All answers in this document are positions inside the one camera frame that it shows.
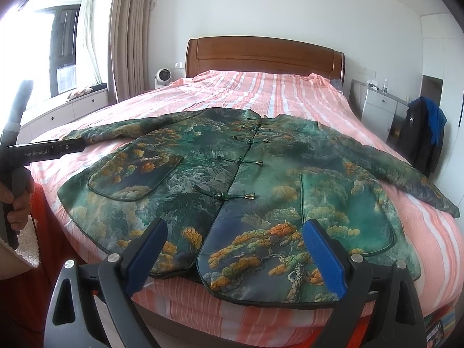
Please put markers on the wooden headboard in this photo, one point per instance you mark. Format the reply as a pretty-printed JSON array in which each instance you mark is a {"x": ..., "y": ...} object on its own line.
[{"x": 261, "y": 58}]

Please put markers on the white wardrobe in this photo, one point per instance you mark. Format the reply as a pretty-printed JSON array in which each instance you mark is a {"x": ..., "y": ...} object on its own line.
[{"x": 440, "y": 54}]

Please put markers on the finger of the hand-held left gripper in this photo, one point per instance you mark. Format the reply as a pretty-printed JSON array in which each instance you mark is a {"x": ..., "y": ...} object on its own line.
[{"x": 72, "y": 146}]

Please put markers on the green landscape print jacket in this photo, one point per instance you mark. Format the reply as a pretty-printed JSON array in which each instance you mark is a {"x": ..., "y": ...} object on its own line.
[{"x": 253, "y": 174}]

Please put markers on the person's left hand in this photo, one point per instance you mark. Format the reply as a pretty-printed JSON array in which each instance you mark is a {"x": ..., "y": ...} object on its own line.
[{"x": 23, "y": 206}]

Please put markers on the small clear bottle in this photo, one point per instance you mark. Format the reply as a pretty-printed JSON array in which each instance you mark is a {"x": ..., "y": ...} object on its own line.
[{"x": 385, "y": 86}]

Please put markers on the bed with pink striped sheet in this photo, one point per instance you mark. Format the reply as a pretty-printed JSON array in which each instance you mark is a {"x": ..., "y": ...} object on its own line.
[{"x": 253, "y": 90}]

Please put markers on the patterned cushion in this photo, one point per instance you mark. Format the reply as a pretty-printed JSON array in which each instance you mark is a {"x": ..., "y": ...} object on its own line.
[{"x": 79, "y": 93}]

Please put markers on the white sheer curtain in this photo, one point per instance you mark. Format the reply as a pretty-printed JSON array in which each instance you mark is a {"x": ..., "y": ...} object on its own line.
[{"x": 89, "y": 43}]

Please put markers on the blue grey pillow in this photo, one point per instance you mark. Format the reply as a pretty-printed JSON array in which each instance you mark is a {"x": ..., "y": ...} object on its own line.
[{"x": 337, "y": 84}]

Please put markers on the beige curtain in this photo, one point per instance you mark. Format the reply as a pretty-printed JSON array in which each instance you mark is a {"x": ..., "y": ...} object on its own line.
[{"x": 130, "y": 43}]

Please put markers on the window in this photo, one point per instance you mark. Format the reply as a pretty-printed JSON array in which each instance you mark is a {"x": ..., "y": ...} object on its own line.
[{"x": 65, "y": 50}]

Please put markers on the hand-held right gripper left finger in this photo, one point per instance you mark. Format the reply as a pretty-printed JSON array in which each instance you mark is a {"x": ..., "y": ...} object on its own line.
[{"x": 150, "y": 252}]

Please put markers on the black and blue hanging jacket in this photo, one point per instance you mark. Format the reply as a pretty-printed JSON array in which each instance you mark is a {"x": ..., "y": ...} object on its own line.
[{"x": 420, "y": 137}]

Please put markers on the white round fan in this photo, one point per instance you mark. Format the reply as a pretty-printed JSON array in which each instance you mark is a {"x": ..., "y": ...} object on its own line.
[{"x": 164, "y": 79}]

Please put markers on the white nightstand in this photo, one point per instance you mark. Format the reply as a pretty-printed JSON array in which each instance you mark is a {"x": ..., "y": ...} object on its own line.
[{"x": 379, "y": 110}]

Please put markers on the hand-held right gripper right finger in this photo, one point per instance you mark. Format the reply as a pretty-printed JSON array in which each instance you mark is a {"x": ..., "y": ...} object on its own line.
[{"x": 324, "y": 257}]

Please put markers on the colourful printed item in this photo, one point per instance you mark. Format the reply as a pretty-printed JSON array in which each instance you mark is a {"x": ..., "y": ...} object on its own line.
[{"x": 438, "y": 330}]

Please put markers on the white window seat cabinet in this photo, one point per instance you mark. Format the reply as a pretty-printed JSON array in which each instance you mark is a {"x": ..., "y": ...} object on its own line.
[{"x": 83, "y": 108}]

